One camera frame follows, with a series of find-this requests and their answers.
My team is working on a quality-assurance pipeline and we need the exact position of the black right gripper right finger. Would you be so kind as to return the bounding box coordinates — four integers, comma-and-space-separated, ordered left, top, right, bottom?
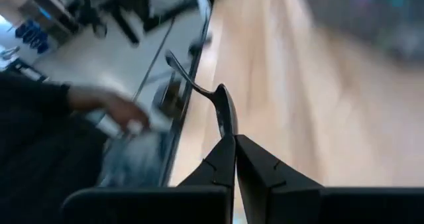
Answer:
235, 134, 325, 224

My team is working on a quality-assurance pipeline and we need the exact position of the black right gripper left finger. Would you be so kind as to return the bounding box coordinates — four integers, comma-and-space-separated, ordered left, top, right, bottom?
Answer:
178, 135, 237, 224

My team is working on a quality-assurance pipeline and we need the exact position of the black metal spoon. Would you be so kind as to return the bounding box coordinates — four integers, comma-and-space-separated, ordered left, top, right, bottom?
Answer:
164, 49, 239, 139

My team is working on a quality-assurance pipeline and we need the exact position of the person's hand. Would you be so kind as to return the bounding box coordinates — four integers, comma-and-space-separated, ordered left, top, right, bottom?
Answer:
67, 84, 150, 132

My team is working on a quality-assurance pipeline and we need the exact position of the white handheld object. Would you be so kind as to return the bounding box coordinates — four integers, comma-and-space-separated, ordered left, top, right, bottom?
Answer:
85, 108, 173, 142

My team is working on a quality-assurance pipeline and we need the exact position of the person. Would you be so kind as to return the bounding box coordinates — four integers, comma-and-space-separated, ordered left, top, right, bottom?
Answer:
0, 70, 175, 224

